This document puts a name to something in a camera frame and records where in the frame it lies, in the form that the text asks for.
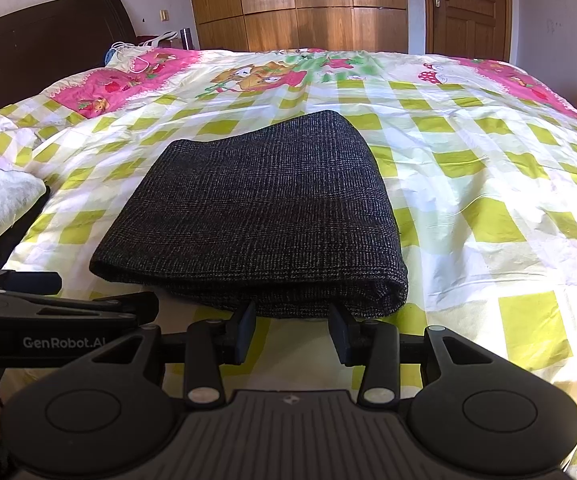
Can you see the wooden door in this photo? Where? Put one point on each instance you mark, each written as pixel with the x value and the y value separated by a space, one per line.
pixel 473 10

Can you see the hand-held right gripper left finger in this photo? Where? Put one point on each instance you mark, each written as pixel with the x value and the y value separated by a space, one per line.
pixel 246 332

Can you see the wooden wardrobe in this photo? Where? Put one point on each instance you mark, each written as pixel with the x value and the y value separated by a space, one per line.
pixel 298 5

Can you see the printed checked quilt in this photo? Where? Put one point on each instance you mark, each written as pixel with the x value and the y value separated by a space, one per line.
pixel 468 185

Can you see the dark brown headboard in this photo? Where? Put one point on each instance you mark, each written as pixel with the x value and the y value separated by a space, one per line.
pixel 43 55

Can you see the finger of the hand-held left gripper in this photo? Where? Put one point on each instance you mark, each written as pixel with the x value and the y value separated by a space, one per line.
pixel 23 281
pixel 118 305

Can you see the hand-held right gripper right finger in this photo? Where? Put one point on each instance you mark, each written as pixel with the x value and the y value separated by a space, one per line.
pixel 341 334

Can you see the dark grey checked pants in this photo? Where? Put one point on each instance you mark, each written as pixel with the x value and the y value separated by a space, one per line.
pixel 268 210

